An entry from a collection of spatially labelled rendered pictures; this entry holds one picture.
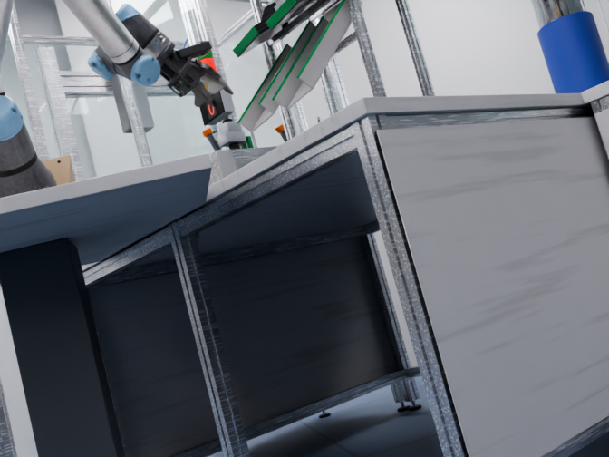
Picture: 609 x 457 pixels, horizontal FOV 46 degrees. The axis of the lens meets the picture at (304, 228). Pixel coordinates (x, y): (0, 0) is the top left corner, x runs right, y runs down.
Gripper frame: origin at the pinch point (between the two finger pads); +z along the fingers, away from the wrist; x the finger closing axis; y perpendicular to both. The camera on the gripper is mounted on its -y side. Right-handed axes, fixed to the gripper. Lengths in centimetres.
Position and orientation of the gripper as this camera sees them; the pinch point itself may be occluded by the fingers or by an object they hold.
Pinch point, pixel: (222, 96)
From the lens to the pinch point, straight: 207.2
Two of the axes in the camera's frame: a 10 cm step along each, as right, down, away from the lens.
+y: -3.6, 7.6, -5.4
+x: 6.0, -2.5, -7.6
